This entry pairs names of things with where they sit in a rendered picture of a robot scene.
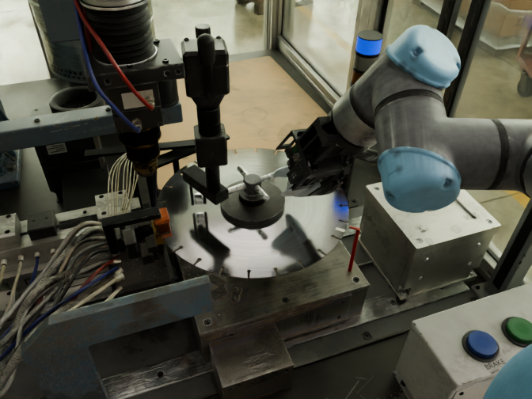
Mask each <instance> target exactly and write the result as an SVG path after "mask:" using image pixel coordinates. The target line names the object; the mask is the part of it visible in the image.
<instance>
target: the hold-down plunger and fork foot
mask: <svg viewBox="0 0 532 399"><path fill-rule="evenodd" d="M182 174H183V180H184V181H185V182H186V183H188V184H189V189H190V196H191V204H192V206H193V205H195V204H194V196H193V189H192V188H194V189H195V190H196V191H197V192H199V193H200V194H202V195H203V204H207V200H206V198H207V199H208V200H210V201H211V202H212V203H213V204H214V205H218V204H219V203H221V202H223V201H224V200H227V199H228V198H229V196H228V188H226V187H225V186H224V185H222V184H221V181H220V166H218V167H216V168H207V167H206V168H205V172H204V171H203V170H202V169H201V168H199V167H198V166H197V165H192V166H190V167H188V168H187V169H184V170H182Z"/></svg>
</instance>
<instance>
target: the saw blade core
mask: <svg viewBox="0 0 532 399"><path fill-rule="evenodd" d="M234 150H235V153H236V154H235V153H234ZM234 150H227V157H228V164H227V165H222V166H220V181H221V184H222V185H224V186H225V187H228V186H229V185H230V184H233V183H234V182H236V181H241V180H243V179H244V177H243V176H242V175H241V174H240V173H239V172H238V171H237V167H238V166H240V165H241V166H242V168H243V169H244V170H245V171H246V172H247V173H248V174H256V175H258V176H260V177H262V176H264V175H267V174H269V173H274V172H275V171H276V170H277V169H279V168H282V167H284V166H287V161H288V160H289V158H287V156H286V153H285V152H284V151H281V150H278V151H277V153H276V150H272V149H264V148H257V149H256V153H254V152H255V148H240V149H234ZM275 153H276V154H275ZM196 163H197V159H196V160H195V161H192V162H191V163H189V164H187V165H186V166H184V167H183V168H181V169H180V170H178V171H177V173H175V174H173V175H172V176H171V177H170V178H169V180H168V181H167V182H166V183H165V186H163V188H162V190H161V191H160V193H159V196H158V199H157V205H156V206H155V207H159V209H160V208H164V207H166V209H167V211H168V214H169V219H170V222H167V223H163V224H160V225H157V228H158V231H159V234H160V235H161V237H162V239H163V241H164V242H165V243H166V244H167V245H168V247H169V248H170V249H171V250H172V251H173V252H175V251H176V250H177V251H176V252H175V254H177V255H178V256H179V257H180V258H181V259H183V260H185V261H186V262H188V263H189V264H191V265H194V264H195V263H196V262H197V260H198V259H201V260H200V261H199V262H198V263H197V264H196V265H195V267H197V268H199V269H202V270H204V271H206V272H210V273H213V274H216V275H219V273H220V272H221V268H224V269H223V270H222V273H221V276H226V277H231V278H238V279H248V272H247V271H250V273H249V278H250V279H267V278H273V277H277V275H276V271H275V270H274V269H275V268H276V269H277V273H278V276H285V275H288V274H291V273H294V272H298V271H300V270H302V269H303V267H304V268H308V267H309V266H311V265H313V264H315V263H317V262H318V261H319V260H321V259H322V258H324V257H325V256H327V255H328V254H329V253H330V252H331V251H332V250H333V249H334V248H335V247H336V246H337V245H338V243H339V242H340V240H341V238H342V237H343V236H344V233H345V231H344V232H342V231H339V230H336V228H337V227H338V228H341V229H344V230H346V229H347V225H348V224H347V222H348V218H349V208H348V201H347V198H346V195H345V194H344V191H343V190H342V188H341V186H340V185H339V186H338V188H337V189H336V190H335V191H337V192H335V191H334V192H332V193H331V194H328V195H323V196H307V197H293V196H284V197H285V207H284V209H283V212H282V214H281V215H280V216H279V217H278V218H277V219H275V220H273V221H271V222H269V223H266V224H263V225H258V226H247V225H242V224H239V223H236V222H233V221H232V220H230V219H228V218H227V217H226V216H225V215H224V214H223V213H222V210H221V207H220V203H219V204H218V205H214V204H213V203H212V202H211V201H210V200H209V199H207V198H206V200H207V204H201V205H196V204H195V199H194V204H195V205H193V206H192V204H191V196H190V189H189V184H188V183H186V182H185V181H184V180H183V175H181V174H182V170H184V169H187V168H188V167H190V166H192V165H197V164H196ZM197 166H198V165H197ZM267 181H268V182H271V183H273V184H274V185H276V186H277V187H279V188H280V189H281V191H282V192H285V191H286V190H287V182H288V177H276V178H273V179H271V180H267ZM170 187H171V188H170ZM162 201H165V202H162ZM340 205H342V207H341V206H340ZM339 221H341V222H339ZM168 232H170V234H167V233H168ZM332 236H333V237H332ZM338 239H339V240H338ZM180 247H183V248H182V249H179V248H180ZM318 250H320V251H321V253H320V252H318ZM322 253H323V254H322ZM299 261H300V262H302V266H303V267H302V266H301V264H299V263H298V262H299Z"/></svg>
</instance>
